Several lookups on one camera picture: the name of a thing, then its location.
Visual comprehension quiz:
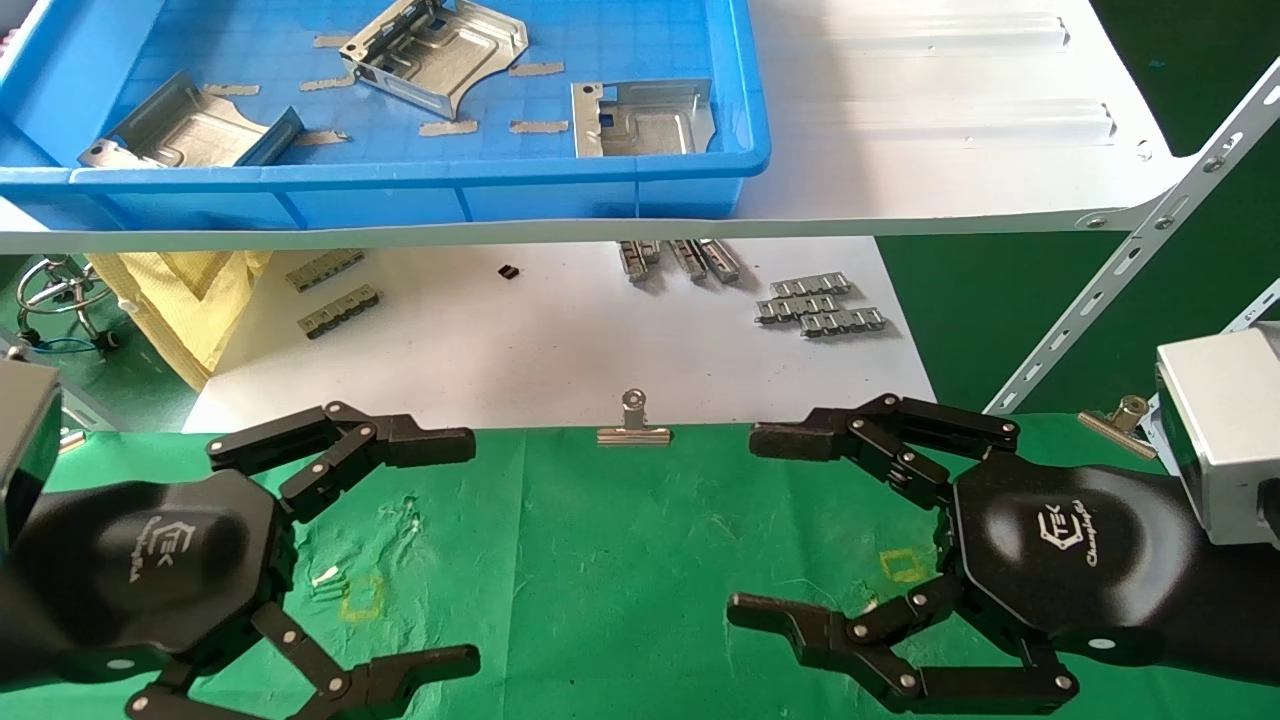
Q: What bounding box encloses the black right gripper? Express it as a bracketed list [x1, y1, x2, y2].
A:
[727, 393, 1216, 716]

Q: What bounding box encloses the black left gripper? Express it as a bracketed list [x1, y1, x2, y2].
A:
[0, 402, 481, 720]

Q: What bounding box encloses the bent sheet metal part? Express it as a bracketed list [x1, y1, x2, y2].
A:
[339, 0, 529, 121]
[78, 72, 304, 169]
[572, 80, 717, 159]

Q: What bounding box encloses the green cloth mat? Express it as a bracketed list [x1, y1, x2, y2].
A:
[0, 413, 1280, 720]

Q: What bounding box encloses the grey linked metal strip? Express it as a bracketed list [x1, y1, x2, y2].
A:
[770, 275, 853, 298]
[800, 308, 888, 338]
[755, 295, 841, 323]

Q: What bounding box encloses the white board sheet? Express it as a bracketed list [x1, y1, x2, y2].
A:
[183, 237, 936, 433]

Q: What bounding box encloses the grey connector strip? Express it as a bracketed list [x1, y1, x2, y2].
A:
[286, 250, 365, 293]
[299, 286, 381, 340]

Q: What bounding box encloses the silver binder clip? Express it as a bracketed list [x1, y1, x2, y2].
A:
[597, 389, 672, 447]
[1078, 396, 1161, 461]

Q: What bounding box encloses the yellow cloth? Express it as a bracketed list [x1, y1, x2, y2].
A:
[88, 250, 273, 391]

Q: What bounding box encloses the blue plastic bin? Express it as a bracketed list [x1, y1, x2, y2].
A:
[0, 0, 772, 231]

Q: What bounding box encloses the white metal shelf panel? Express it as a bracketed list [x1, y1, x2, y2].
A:
[0, 0, 1196, 254]

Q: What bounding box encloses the perforated white angle bar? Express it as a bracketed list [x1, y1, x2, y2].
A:
[985, 55, 1280, 416]

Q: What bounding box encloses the short perforated white bar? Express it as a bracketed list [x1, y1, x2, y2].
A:
[1220, 280, 1280, 336]

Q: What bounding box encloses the chrome wire ring stand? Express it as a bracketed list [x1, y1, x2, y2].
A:
[15, 255, 116, 346]

